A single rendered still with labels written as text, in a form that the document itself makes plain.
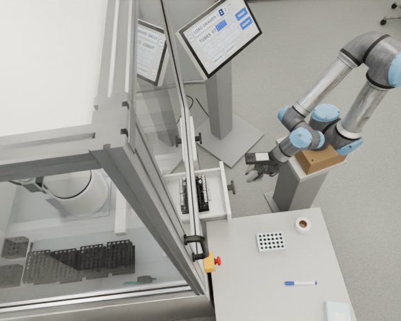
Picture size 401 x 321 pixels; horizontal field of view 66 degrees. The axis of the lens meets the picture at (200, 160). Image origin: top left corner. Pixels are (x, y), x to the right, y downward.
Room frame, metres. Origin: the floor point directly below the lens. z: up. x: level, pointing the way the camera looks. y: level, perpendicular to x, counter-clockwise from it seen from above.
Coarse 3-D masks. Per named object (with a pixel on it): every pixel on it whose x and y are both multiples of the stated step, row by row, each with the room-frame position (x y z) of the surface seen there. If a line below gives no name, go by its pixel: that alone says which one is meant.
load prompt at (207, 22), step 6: (222, 6) 1.69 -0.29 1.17; (216, 12) 1.65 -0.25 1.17; (222, 12) 1.67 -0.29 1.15; (228, 12) 1.68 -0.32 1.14; (210, 18) 1.61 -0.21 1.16; (216, 18) 1.63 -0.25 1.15; (198, 24) 1.56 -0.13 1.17; (204, 24) 1.58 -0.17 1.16; (210, 24) 1.59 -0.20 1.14; (192, 30) 1.53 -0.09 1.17; (198, 30) 1.54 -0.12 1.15; (204, 30) 1.55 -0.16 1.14
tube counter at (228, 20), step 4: (228, 16) 1.66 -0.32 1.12; (224, 20) 1.63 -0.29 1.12; (228, 20) 1.64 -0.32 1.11; (232, 20) 1.65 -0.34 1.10; (216, 24) 1.60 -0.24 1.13; (220, 24) 1.61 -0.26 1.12; (224, 24) 1.62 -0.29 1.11; (228, 24) 1.62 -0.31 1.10; (212, 28) 1.58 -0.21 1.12; (216, 28) 1.58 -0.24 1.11; (220, 28) 1.59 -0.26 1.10; (212, 32) 1.56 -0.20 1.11; (216, 32) 1.56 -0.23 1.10
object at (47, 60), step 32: (0, 0) 0.59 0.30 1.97; (32, 0) 0.57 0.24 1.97; (64, 0) 0.55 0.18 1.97; (96, 0) 0.53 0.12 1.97; (0, 32) 0.49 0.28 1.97; (32, 32) 0.47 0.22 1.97; (64, 32) 0.45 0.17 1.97; (96, 32) 0.44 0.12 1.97; (0, 64) 0.40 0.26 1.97; (32, 64) 0.39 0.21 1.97; (64, 64) 0.38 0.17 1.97; (96, 64) 0.36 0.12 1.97; (0, 96) 0.34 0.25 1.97; (32, 96) 0.32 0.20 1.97; (64, 96) 0.31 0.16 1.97; (0, 128) 0.28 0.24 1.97; (32, 128) 0.27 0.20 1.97
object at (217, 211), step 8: (216, 168) 0.78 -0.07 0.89; (208, 176) 0.77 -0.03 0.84; (216, 176) 0.76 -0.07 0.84; (216, 184) 0.72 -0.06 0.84; (216, 192) 0.67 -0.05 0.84; (208, 200) 0.64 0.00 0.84; (216, 200) 0.63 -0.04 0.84; (224, 200) 0.63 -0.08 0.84; (216, 208) 0.59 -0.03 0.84; (224, 208) 0.58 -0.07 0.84; (200, 216) 0.54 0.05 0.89; (208, 216) 0.54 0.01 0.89; (216, 216) 0.53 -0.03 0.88; (224, 216) 0.53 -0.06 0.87
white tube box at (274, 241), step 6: (258, 234) 0.44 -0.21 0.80; (264, 234) 0.43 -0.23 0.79; (270, 234) 0.43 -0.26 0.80; (276, 234) 0.43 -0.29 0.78; (282, 234) 0.42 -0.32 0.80; (258, 240) 0.41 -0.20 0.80; (264, 240) 0.41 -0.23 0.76; (270, 240) 0.40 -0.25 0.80; (276, 240) 0.39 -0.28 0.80; (282, 240) 0.39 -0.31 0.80; (258, 246) 0.38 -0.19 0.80; (264, 246) 0.38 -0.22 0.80; (270, 246) 0.37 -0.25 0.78; (276, 246) 0.37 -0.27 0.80; (282, 246) 0.37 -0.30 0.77; (264, 252) 0.36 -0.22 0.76
